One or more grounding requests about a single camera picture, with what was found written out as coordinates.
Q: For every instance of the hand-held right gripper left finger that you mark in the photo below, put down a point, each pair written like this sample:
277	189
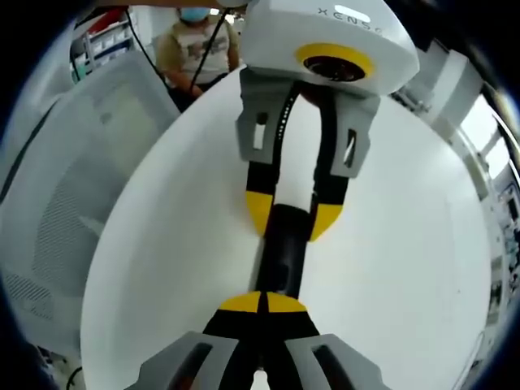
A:
215	357

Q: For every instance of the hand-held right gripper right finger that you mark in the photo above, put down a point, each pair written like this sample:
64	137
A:
317	361

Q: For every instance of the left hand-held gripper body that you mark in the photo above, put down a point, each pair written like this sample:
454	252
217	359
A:
284	32

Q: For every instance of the black remote control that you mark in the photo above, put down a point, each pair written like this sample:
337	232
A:
284	252

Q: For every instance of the bright window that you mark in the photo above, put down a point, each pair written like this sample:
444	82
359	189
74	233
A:
485	134

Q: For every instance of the white storage shelf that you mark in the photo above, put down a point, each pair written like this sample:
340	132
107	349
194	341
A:
105	48

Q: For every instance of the grey mesh office chair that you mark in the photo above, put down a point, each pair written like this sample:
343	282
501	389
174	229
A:
73	183

